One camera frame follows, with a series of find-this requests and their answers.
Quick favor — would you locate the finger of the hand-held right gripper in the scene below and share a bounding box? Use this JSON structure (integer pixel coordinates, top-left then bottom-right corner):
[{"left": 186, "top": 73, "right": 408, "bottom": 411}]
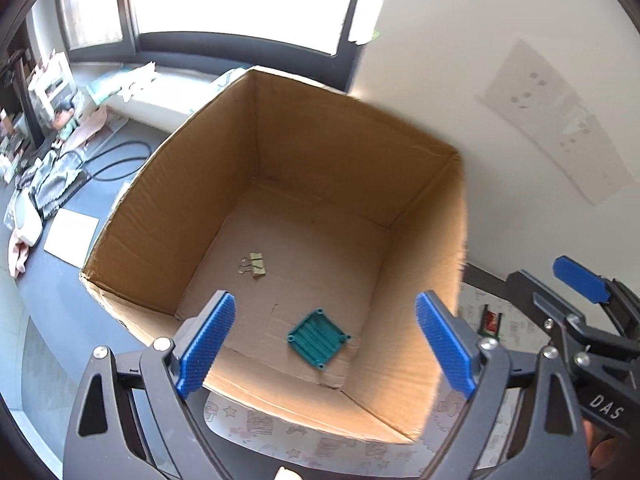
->
[
  {"left": 553, "top": 256, "right": 640, "bottom": 341},
  {"left": 505, "top": 270, "right": 601, "bottom": 361}
]

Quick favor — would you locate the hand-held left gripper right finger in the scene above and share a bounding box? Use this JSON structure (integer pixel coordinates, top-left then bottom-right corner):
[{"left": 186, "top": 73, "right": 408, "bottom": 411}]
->
[{"left": 415, "top": 290, "right": 592, "bottom": 480}]

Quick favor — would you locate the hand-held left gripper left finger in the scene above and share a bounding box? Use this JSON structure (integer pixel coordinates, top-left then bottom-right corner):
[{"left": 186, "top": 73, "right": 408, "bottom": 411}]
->
[{"left": 62, "top": 290, "right": 237, "bottom": 480}]

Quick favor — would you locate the brown cardboard box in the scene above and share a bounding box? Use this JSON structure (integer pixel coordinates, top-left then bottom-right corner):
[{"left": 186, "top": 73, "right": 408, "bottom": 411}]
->
[{"left": 80, "top": 66, "right": 469, "bottom": 445}]

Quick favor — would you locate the person's right hand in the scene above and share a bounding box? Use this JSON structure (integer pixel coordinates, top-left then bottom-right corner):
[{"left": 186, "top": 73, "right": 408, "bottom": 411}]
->
[{"left": 582, "top": 420, "right": 621, "bottom": 466}]

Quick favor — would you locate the green square ribbed plastic part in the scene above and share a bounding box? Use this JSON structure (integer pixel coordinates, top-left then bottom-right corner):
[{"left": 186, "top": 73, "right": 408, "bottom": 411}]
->
[{"left": 286, "top": 308, "right": 353, "bottom": 370}]

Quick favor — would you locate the white printed cartoon mat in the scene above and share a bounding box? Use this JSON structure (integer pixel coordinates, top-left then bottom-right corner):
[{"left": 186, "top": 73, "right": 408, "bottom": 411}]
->
[{"left": 202, "top": 280, "right": 551, "bottom": 476}]

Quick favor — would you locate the white paper sheet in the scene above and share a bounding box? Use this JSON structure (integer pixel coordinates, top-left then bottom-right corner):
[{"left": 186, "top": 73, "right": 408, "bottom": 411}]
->
[{"left": 44, "top": 208, "right": 100, "bottom": 268}]

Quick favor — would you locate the white paper taped on window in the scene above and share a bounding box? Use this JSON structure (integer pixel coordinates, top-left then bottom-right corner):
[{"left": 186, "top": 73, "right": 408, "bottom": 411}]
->
[{"left": 349, "top": 0, "right": 390, "bottom": 46}]

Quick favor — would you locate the dark framed window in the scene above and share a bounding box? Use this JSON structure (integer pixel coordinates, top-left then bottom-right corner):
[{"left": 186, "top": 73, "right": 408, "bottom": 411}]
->
[{"left": 52, "top": 0, "right": 396, "bottom": 91}]

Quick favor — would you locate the green plastic U-shaped frame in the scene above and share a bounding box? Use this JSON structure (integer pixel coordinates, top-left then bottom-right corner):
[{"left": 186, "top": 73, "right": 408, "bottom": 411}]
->
[{"left": 476, "top": 305, "right": 506, "bottom": 337}]

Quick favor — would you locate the white wall socket panel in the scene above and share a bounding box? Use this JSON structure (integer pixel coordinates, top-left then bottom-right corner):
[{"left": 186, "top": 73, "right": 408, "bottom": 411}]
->
[{"left": 475, "top": 37, "right": 636, "bottom": 206}]

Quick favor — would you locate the black cable loop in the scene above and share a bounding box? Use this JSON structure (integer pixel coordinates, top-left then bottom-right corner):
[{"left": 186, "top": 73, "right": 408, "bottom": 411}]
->
[{"left": 92, "top": 141, "right": 151, "bottom": 184}]

